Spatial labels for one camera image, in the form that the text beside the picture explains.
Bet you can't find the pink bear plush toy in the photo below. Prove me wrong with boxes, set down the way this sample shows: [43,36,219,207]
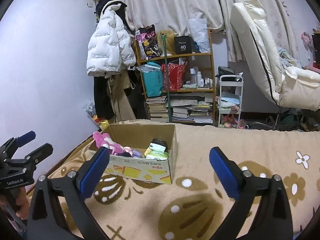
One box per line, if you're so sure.
[93,132,133,157]

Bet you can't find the purple-haired doll plush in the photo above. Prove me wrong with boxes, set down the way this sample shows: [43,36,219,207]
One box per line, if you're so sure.
[119,148,143,158]

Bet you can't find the yellow dog plush toy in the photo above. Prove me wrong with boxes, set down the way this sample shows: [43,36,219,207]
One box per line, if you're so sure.
[143,147,151,158]

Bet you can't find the green tissue pack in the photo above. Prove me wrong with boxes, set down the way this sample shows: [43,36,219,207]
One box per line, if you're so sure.
[145,150,169,161]

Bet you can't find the black tissue pack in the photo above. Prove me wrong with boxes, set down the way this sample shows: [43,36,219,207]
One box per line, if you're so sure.
[149,139,168,152]

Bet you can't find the person's left hand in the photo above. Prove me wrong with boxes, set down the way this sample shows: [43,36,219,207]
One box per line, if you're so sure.
[0,187,30,220]

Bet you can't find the beige flower-pattern blanket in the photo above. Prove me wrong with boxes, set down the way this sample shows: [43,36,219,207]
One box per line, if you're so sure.
[27,119,320,240]

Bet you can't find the clear bag of toys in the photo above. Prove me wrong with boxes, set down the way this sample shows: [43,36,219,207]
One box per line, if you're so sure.
[83,100,109,131]

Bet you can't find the open cardboard box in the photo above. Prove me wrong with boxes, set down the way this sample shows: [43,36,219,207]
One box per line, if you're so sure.
[89,123,178,184]

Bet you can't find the beige trench coat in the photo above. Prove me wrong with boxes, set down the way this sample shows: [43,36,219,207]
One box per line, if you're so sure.
[107,70,136,122]

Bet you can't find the cream reclining chair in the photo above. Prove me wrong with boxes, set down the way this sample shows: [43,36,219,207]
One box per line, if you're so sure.
[230,0,319,111]

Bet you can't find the white rolling cart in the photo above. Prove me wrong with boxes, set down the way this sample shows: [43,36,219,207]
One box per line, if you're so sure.
[216,73,244,128]

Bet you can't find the stack of books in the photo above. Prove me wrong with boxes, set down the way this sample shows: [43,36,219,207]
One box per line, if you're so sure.
[146,96,169,120]

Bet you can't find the white puffer jacket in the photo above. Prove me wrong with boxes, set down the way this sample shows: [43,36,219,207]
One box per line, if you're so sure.
[86,0,136,77]

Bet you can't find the wooden bookshelf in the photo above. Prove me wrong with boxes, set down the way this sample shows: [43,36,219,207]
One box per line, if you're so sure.
[135,25,215,125]

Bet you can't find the teal shopping bag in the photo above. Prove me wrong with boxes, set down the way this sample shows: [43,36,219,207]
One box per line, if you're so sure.
[139,62,164,98]

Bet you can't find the red shopping bag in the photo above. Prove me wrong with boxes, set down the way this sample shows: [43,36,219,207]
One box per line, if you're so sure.
[168,62,187,92]

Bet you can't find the pink headphones on stand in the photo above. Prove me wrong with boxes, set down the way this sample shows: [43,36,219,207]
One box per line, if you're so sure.
[301,32,314,64]

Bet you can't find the black computer monitor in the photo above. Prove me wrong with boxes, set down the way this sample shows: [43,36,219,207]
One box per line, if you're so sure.
[312,33,320,64]

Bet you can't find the black box marked 40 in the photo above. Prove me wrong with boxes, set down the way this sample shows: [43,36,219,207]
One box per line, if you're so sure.
[174,36,192,54]

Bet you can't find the green pole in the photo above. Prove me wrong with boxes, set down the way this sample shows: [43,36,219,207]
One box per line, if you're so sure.
[161,34,172,122]

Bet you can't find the white plastic bag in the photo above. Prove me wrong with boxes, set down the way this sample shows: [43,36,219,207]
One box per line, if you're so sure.
[187,18,210,53]

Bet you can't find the floral beige curtain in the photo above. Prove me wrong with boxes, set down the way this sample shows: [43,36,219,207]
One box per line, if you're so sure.
[124,0,298,62]

